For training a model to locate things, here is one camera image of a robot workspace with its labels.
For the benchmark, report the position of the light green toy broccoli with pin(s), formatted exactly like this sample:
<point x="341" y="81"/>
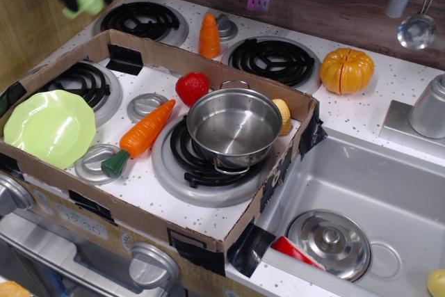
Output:
<point x="91" y="7"/>

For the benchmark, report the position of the stainless steel pot lid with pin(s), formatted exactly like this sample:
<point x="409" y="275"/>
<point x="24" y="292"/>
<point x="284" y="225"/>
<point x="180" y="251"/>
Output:
<point x="334" y="241"/>

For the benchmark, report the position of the black back left burner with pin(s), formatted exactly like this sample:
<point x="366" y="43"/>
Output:
<point x="146" y="20"/>

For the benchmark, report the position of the black burner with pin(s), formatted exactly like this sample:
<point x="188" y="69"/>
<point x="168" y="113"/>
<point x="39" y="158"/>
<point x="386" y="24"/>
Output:
<point x="146" y="20"/>
<point x="276" y="58"/>
<point x="96" y="84"/>
<point x="184" y="173"/>

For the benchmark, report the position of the black front left burner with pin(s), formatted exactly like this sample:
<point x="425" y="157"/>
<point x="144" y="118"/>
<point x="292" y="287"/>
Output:
<point x="96" y="84"/>

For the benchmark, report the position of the grey stove top knob upper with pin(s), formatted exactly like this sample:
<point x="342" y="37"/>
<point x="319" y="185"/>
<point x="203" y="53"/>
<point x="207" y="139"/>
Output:
<point x="143" y="105"/>

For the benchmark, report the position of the grey stove knob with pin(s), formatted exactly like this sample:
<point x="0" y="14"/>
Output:
<point x="227" y="29"/>
<point x="89" y="167"/>
<point x="143" y="105"/>

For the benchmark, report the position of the orange toy carrot tip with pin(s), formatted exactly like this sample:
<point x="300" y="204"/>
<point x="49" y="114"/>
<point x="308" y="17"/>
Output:
<point x="209" y="41"/>

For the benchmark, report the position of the grey back stove knob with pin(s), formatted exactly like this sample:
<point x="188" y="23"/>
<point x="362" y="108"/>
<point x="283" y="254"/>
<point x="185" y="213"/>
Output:
<point x="227" y="29"/>

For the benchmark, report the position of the red toy strawberry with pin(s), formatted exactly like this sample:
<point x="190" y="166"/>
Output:
<point x="192" y="87"/>

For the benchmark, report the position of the light green plastic plate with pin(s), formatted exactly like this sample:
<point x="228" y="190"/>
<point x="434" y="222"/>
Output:
<point x="56" y="126"/>

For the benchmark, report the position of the orange toy carrot green stem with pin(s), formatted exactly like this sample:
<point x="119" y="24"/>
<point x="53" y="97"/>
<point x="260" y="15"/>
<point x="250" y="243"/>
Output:
<point x="138" y="139"/>

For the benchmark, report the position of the grey stove top knob lower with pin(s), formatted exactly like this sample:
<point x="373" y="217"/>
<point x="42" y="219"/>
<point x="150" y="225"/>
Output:
<point x="89" y="167"/>

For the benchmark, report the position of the brown cardboard fence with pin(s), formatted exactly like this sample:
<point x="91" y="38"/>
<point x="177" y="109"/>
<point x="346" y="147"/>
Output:
<point x="136" y="203"/>

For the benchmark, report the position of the black front right burner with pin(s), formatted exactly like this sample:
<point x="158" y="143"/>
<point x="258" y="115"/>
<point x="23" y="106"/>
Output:
<point x="184" y="173"/>

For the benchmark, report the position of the black back right burner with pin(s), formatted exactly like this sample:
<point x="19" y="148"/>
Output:
<point x="276" y="58"/>

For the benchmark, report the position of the grey oven knob left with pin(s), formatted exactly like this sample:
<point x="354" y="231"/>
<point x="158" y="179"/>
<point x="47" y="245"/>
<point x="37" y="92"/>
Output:
<point x="13" y="196"/>

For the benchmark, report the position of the grey oven knob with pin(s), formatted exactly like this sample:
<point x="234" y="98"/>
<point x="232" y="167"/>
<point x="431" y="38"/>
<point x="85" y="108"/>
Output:
<point x="150" y="267"/>
<point x="13" y="196"/>

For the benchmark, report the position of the yellow toy corn cob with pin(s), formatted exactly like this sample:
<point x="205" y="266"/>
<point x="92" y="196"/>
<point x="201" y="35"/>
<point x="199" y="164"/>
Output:
<point x="286" y="115"/>

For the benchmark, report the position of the orange toy pumpkin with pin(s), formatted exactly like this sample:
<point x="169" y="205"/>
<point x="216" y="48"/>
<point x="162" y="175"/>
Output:
<point x="346" y="71"/>

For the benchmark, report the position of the grey oven knob right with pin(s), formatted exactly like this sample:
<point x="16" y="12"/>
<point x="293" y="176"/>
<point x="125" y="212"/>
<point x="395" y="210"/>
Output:
<point x="150" y="267"/>

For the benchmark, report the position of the orange toy bread corner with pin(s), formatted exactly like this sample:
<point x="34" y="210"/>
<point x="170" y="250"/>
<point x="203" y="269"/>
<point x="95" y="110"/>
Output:
<point x="12" y="289"/>

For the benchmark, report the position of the red toy pepper piece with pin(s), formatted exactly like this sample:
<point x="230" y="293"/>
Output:
<point x="287" y="247"/>

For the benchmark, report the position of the hanging metal ladle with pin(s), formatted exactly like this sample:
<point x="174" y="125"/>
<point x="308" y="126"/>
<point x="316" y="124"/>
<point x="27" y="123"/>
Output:
<point x="418" y="31"/>

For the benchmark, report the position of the grey toy faucet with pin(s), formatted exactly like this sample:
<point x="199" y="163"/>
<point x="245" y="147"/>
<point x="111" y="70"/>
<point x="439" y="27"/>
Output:
<point x="426" y="117"/>

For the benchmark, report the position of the grey sink basin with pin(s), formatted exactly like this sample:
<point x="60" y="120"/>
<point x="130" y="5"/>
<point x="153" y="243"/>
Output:
<point x="397" y="200"/>

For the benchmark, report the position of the pale yellow toy potato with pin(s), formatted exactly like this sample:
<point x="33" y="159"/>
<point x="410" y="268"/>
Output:
<point x="436" y="283"/>

